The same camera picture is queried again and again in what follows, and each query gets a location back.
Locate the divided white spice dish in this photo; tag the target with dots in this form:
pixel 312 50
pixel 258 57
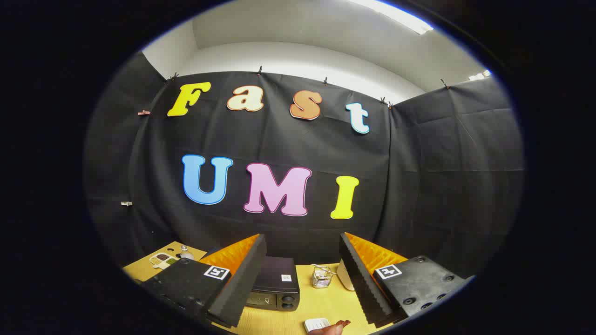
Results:
pixel 163 257

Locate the white ribbed tray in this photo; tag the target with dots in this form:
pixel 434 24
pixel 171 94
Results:
pixel 316 323

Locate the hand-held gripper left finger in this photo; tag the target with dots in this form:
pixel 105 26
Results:
pixel 242 284

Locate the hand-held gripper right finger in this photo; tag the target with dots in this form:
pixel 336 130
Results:
pixel 361 284

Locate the white bread toaster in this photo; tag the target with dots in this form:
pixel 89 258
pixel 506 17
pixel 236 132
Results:
pixel 344 277

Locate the black toaster oven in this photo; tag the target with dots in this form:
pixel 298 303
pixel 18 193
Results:
pixel 277 274

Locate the small clear bottle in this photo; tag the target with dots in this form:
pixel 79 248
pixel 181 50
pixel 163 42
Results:
pixel 186 254

